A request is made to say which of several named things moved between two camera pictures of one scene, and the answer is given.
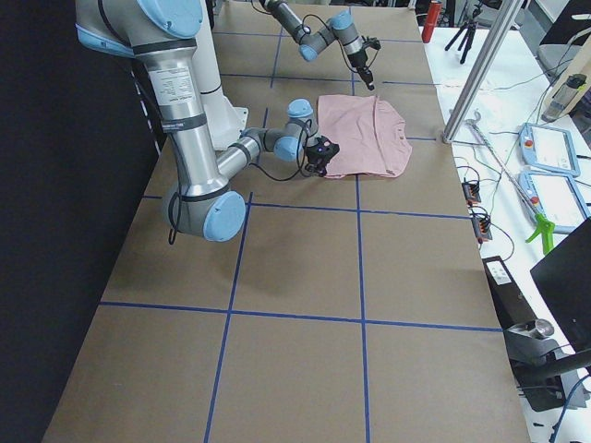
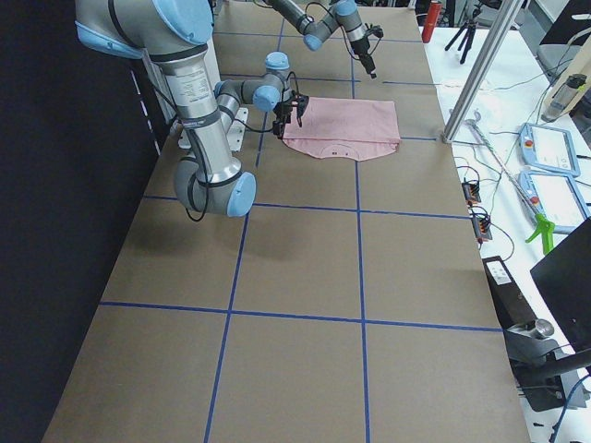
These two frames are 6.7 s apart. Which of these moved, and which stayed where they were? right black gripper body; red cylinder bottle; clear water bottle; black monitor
Moved: right black gripper body
Stayed: clear water bottle; red cylinder bottle; black monitor
